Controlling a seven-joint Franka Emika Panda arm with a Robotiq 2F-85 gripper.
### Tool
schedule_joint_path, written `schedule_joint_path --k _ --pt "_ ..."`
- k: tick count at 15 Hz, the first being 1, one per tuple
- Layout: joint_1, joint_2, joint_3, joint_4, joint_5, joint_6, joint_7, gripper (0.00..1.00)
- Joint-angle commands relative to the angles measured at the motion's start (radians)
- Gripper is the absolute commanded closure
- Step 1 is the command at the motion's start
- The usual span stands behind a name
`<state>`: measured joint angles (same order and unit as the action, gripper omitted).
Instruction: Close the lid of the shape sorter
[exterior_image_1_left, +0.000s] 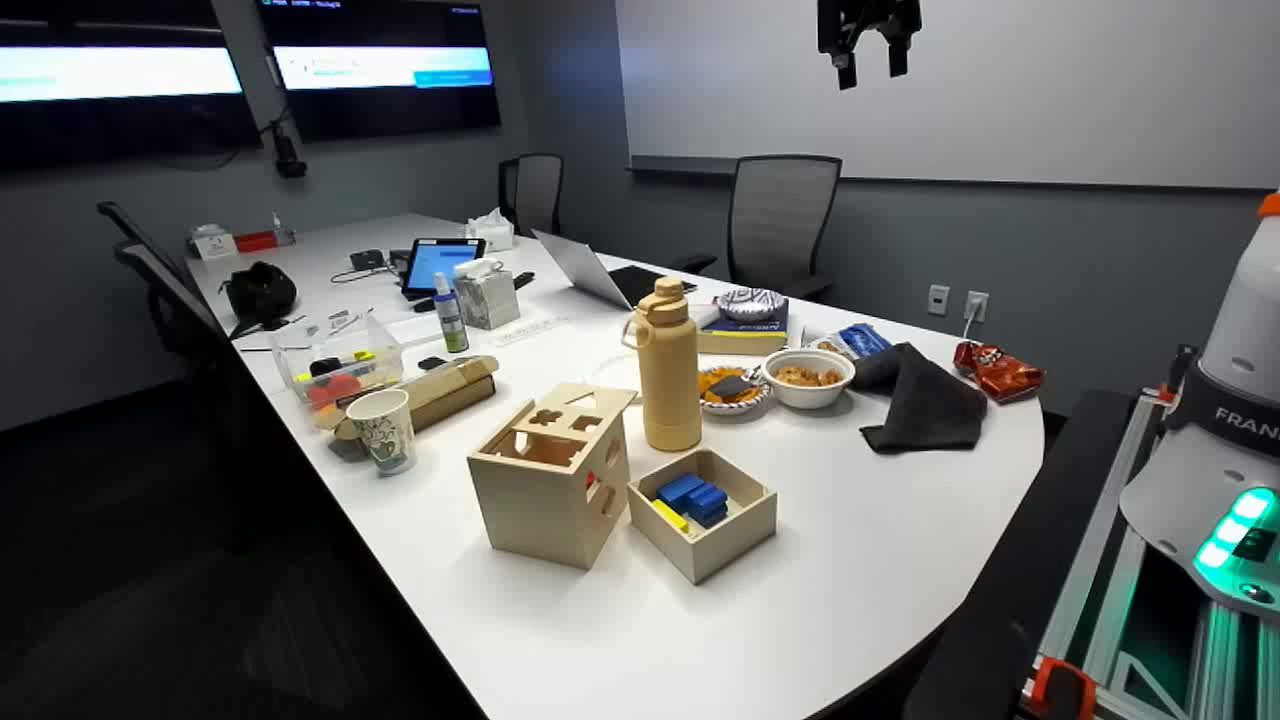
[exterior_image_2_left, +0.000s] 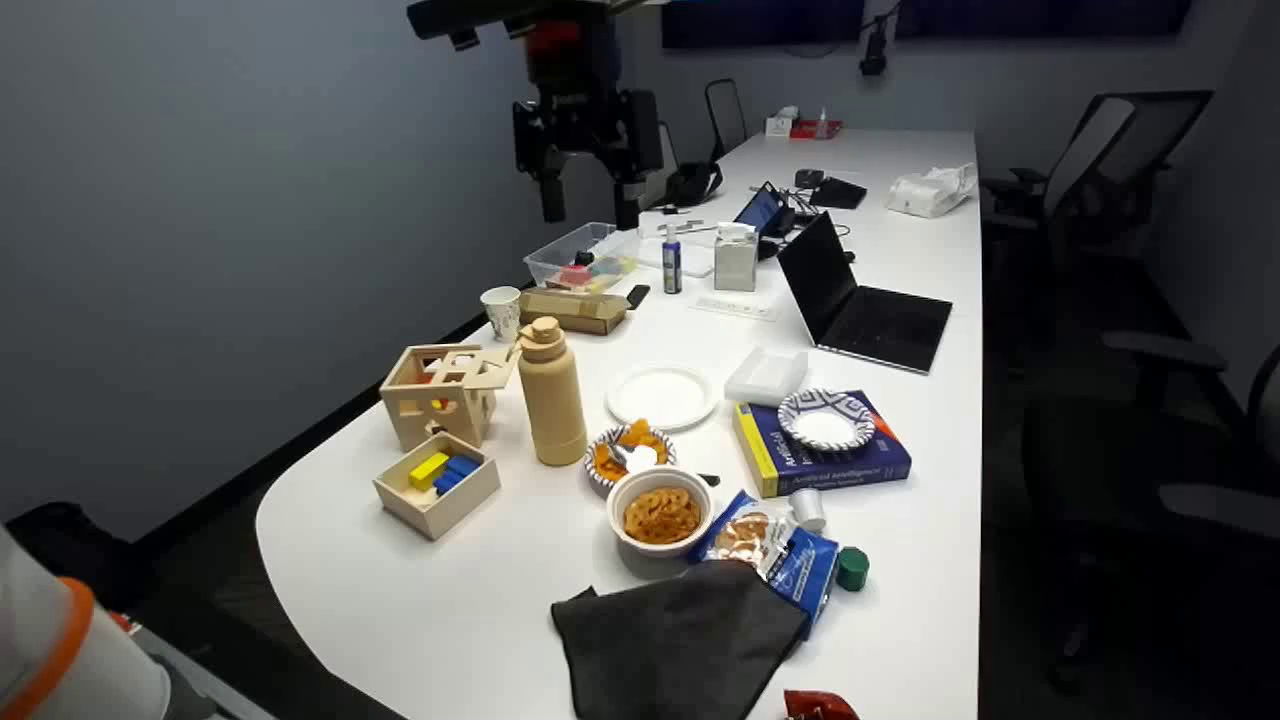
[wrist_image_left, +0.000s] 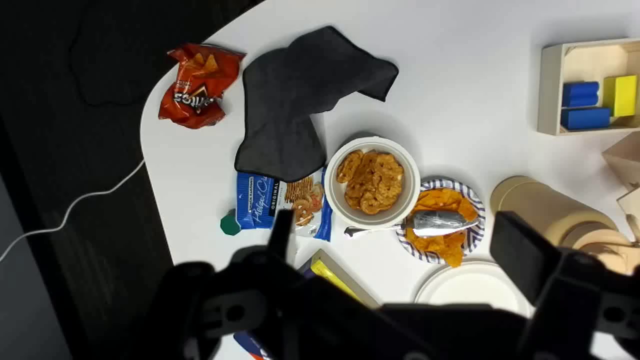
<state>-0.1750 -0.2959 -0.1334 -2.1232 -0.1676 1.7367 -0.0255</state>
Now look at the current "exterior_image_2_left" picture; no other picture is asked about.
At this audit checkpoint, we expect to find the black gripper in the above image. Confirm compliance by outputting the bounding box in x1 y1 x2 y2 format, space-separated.
512 82 668 230

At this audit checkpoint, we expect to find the wooden shape sorter lid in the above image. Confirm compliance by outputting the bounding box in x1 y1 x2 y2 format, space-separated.
396 339 519 401

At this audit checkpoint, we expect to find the wooden shape sorter box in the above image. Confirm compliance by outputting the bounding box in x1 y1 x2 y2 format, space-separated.
377 339 516 455

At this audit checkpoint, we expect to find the clear plastic container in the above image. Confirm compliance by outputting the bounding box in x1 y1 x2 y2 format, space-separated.
519 215 638 296

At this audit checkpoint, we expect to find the black pouch bag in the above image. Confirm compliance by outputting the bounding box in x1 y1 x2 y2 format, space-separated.
659 155 729 211

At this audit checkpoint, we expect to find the long wooden block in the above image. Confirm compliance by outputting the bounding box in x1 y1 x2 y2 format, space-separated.
516 282 632 337

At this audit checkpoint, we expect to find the white paper cup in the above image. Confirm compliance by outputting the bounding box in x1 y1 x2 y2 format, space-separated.
474 282 525 347

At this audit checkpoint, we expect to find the white carton box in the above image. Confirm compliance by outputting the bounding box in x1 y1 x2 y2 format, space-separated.
709 225 761 296

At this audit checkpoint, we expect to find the black office chair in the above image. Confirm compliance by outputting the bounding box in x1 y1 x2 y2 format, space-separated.
1025 331 1280 695
985 87 1217 270
701 76 752 158

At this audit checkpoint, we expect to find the tablet with blue screen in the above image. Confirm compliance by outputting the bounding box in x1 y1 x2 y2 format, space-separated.
731 180 799 240

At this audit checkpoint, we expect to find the tan insulated bottle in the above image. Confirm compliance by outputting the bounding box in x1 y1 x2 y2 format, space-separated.
512 310 590 473

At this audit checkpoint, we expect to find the white round plate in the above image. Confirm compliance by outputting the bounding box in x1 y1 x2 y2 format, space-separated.
599 365 722 435

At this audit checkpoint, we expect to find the small black case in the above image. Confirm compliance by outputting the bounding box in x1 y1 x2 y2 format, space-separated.
809 173 871 211

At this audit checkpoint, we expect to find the white plastic food container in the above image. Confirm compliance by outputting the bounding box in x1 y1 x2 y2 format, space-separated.
721 342 813 407

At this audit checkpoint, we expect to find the small bowl with orange snacks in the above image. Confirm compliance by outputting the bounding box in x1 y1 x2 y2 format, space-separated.
584 419 678 498

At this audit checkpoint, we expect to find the black open laptop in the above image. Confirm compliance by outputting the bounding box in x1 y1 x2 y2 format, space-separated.
775 209 955 376

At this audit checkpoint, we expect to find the blue patterned paper plate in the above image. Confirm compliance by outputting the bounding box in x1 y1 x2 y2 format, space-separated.
775 388 878 455

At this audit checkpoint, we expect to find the white bowl with pretzels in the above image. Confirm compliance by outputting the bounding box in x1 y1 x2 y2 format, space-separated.
602 464 721 578

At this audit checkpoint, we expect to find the white crumpled tissue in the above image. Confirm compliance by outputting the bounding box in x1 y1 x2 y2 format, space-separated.
882 158 981 221

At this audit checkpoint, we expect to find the blue and yellow book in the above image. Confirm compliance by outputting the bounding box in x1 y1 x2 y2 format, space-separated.
729 388 917 498

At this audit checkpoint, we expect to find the small open wooden tray box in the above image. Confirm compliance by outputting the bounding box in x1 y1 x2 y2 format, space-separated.
369 429 505 545

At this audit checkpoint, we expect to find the clear snack bag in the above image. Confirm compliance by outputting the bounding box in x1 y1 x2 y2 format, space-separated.
688 487 799 578

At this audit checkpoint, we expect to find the small white roll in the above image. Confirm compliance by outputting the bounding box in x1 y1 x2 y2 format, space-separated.
786 485 833 537

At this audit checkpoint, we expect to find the blue snack bag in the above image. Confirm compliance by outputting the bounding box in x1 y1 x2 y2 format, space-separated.
765 524 844 641

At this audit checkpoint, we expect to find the green bottle cap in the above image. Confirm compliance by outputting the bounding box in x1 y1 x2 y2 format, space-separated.
833 545 871 597

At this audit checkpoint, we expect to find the black cloth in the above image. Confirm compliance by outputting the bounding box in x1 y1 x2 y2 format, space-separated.
548 555 813 720

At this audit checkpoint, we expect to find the red snack bag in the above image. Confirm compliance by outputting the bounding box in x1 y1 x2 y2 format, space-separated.
778 682 865 720

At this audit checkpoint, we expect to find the wall mounted monitor screen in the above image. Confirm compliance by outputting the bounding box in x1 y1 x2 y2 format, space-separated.
894 0 1197 45
659 0 871 56

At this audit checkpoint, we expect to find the hanging camera mount pole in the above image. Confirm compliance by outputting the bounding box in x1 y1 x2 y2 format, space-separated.
855 0 904 81

